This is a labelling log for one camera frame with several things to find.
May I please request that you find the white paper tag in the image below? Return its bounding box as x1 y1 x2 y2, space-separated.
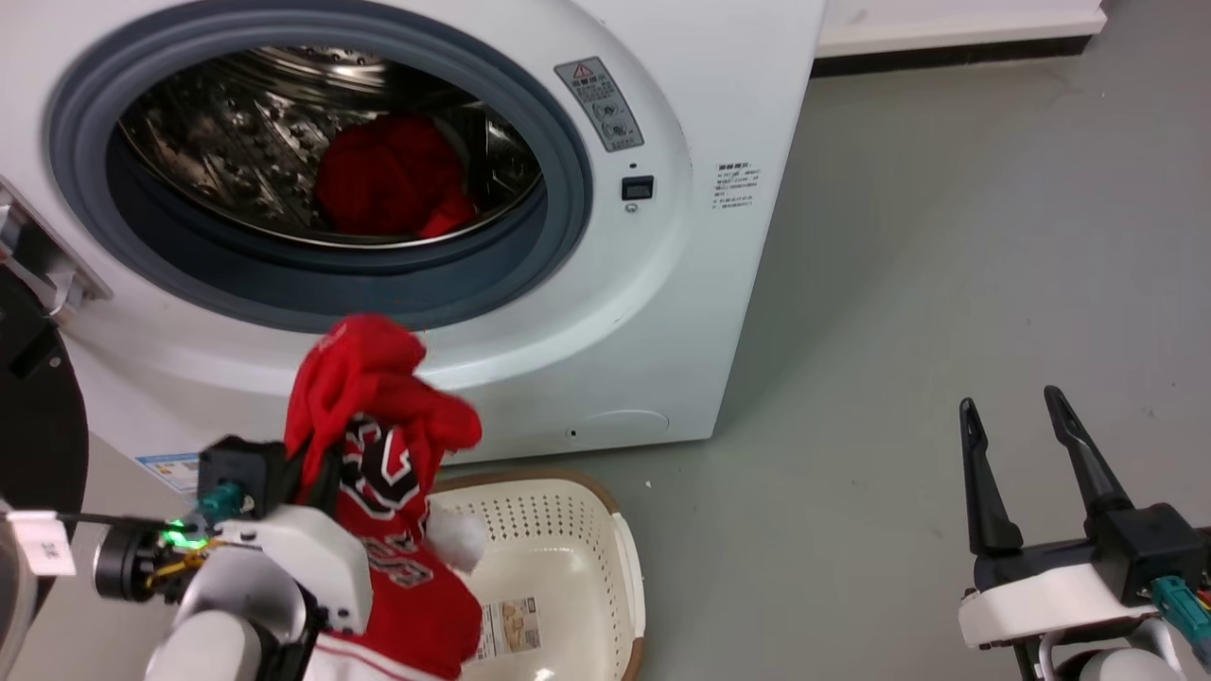
8 510 78 577

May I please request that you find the round filter cover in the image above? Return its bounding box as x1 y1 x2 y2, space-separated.
579 409 671 448

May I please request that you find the blue energy sticker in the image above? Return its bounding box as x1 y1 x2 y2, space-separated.
134 453 203 497

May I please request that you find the grey rubber door gasket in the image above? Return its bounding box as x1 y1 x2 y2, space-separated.
43 8 595 334

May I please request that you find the red garment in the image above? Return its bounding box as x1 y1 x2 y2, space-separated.
315 113 480 240

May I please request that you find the cream perforated laundry basket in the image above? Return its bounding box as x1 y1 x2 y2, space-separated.
424 470 648 681

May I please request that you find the white front-load washing machine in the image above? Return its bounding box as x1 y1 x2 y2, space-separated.
0 0 827 497

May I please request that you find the metal door hinge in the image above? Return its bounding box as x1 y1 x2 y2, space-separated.
0 178 114 324

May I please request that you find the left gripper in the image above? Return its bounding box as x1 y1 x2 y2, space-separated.
196 435 343 521

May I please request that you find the teal right cable connector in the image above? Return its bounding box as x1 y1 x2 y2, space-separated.
1149 576 1211 668

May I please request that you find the white wall baseboard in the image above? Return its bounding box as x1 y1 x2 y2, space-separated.
812 0 1110 79

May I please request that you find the red basketball jersey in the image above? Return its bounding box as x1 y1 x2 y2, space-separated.
283 314 485 681

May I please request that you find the thin black left cable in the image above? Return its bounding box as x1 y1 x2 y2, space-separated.
57 512 202 529

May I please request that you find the paper label in basket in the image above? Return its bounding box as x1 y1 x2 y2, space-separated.
473 596 543 664

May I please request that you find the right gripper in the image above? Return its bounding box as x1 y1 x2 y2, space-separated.
958 385 1211 651

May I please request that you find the grey warning sticker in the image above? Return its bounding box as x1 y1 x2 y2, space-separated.
554 57 645 153

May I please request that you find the stainless steel washer drum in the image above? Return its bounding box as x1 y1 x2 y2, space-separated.
117 45 544 251

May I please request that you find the dark washing machine door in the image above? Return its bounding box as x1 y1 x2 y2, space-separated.
0 267 91 654

